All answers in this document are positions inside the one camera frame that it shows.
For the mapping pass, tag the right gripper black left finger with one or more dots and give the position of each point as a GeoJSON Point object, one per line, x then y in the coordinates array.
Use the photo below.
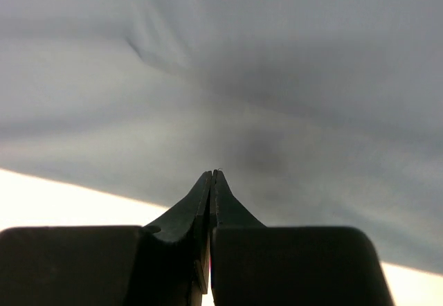
{"type": "Point", "coordinates": [172, 260]}

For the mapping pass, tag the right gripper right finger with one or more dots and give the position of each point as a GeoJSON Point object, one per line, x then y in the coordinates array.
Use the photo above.
{"type": "Point", "coordinates": [233, 231]}

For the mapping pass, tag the teal t-shirt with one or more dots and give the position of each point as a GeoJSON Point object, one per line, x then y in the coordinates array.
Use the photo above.
{"type": "Point", "coordinates": [317, 111]}

